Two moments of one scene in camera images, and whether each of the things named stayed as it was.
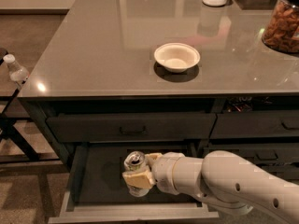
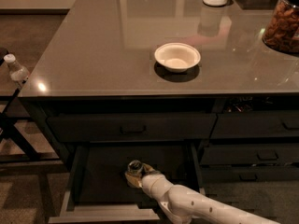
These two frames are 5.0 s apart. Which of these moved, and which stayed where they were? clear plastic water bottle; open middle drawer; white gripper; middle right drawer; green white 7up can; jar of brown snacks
Moved: white gripper; green white 7up can
Stayed: middle right drawer; open middle drawer; clear plastic water bottle; jar of brown snacks
